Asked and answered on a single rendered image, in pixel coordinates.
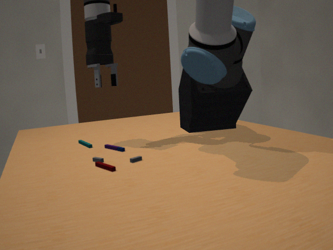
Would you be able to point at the grey rod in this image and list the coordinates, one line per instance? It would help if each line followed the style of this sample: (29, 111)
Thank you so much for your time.
(96, 159)
(135, 159)

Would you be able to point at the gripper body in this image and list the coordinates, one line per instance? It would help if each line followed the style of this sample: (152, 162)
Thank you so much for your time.
(98, 32)

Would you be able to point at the dark red rod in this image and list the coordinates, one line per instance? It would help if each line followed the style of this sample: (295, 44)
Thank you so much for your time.
(105, 166)

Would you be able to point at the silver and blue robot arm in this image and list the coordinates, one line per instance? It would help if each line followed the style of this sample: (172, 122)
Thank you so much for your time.
(211, 57)

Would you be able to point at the purple rod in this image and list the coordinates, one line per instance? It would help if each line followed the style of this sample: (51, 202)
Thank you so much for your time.
(111, 147)

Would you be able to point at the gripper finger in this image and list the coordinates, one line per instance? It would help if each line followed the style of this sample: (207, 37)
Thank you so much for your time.
(97, 76)
(114, 81)

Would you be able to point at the teal rod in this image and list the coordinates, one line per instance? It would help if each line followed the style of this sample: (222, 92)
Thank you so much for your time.
(85, 143)

